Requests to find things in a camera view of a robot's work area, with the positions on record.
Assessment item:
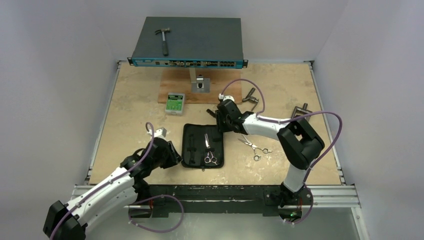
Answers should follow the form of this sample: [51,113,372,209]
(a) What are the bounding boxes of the green grey device box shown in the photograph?
[165,92,186,116]

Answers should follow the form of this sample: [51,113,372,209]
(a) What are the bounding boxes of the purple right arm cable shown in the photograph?
[219,78,343,225]

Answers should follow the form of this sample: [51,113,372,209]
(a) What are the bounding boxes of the small metal door handle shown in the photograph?
[241,87,259,112]

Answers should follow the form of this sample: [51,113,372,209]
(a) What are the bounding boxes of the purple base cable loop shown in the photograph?
[128,194,185,233]

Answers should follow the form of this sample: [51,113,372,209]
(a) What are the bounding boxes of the metal bracket stand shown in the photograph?
[189,67,211,94]

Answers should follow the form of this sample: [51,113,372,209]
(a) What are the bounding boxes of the black zipper tool case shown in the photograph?
[181,123,225,170]

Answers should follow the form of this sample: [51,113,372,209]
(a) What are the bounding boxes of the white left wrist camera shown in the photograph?
[147,127,167,140]

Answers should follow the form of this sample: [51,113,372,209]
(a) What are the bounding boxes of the small grey hammer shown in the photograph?
[154,27,171,57]

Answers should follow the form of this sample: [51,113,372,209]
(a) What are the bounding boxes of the grey network switch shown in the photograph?
[127,16,249,69]

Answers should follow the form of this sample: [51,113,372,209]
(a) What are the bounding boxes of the silver thinning scissors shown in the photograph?
[204,133,218,166]

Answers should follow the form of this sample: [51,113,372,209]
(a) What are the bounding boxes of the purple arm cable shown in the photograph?
[47,121,156,240]
[219,78,343,225]

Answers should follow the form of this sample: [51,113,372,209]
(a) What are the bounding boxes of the aluminium table frame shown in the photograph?
[64,60,370,240]

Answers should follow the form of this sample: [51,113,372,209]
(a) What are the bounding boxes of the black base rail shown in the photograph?
[127,184,313,220]

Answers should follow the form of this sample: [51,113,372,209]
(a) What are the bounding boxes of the black hair comb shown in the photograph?
[206,108,218,119]

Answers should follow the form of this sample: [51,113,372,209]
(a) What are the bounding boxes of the brown wooden board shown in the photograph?
[157,67,242,104]

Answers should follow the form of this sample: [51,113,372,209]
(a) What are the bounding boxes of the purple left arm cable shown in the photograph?
[47,121,156,240]

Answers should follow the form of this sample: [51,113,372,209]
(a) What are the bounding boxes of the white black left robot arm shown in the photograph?
[43,137,182,240]

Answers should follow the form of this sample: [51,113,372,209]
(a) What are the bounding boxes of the silver straight scissors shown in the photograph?
[238,135,273,162]

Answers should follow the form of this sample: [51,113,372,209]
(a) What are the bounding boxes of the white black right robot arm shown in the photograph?
[215,99,325,204]

